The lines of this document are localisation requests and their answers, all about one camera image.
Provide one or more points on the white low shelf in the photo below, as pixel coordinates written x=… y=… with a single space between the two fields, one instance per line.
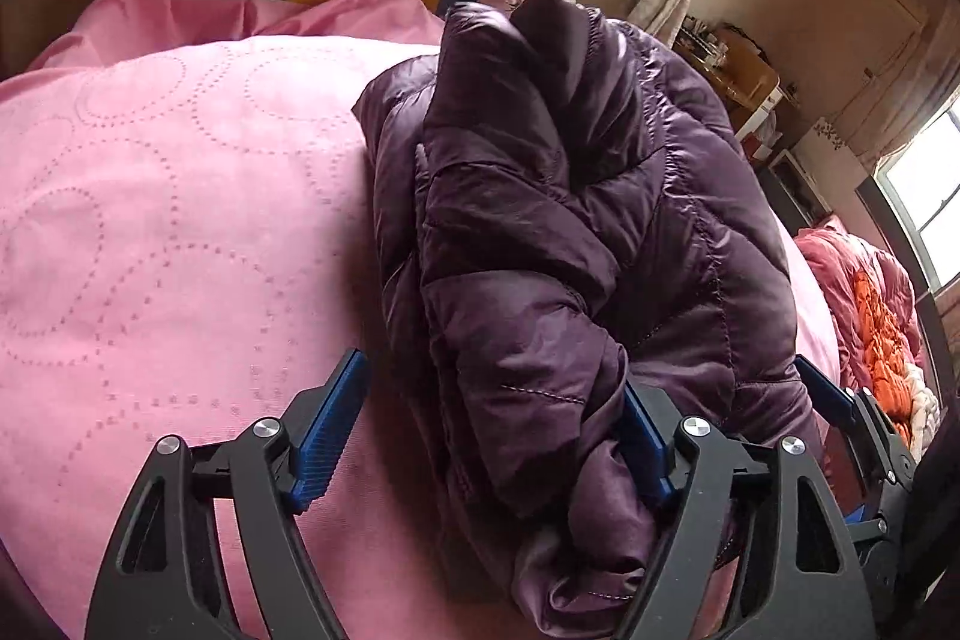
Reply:
x=787 y=190

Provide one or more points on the red ruffled quilt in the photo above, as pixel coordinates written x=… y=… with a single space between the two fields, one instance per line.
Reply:
x=840 y=280

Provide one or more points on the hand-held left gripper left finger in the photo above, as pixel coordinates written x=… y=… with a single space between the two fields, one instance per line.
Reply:
x=330 y=437

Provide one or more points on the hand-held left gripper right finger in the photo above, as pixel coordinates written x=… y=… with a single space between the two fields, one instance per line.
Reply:
x=645 y=452

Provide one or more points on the dark framed window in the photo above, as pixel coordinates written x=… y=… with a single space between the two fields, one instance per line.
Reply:
x=930 y=183

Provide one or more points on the pink dotted bedspread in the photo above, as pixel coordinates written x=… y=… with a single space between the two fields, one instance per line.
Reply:
x=187 y=197

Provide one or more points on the purple quilted puffer jacket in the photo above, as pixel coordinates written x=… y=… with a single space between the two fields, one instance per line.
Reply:
x=562 y=197

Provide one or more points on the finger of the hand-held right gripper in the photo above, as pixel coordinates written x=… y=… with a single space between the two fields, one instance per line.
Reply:
x=825 y=389

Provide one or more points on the white cabinet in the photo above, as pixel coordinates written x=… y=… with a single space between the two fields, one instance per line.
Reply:
x=772 y=123

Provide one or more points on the flower wall sticker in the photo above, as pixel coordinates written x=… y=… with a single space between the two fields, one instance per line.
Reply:
x=832 y=134

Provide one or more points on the group of small bottles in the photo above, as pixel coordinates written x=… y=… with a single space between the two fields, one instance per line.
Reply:
x=705 y=40

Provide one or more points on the plain beige curtain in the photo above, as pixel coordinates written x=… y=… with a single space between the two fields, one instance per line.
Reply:
x=900 y=108

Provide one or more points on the wooden desk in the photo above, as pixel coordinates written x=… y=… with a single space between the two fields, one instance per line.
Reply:
x=750 y=74

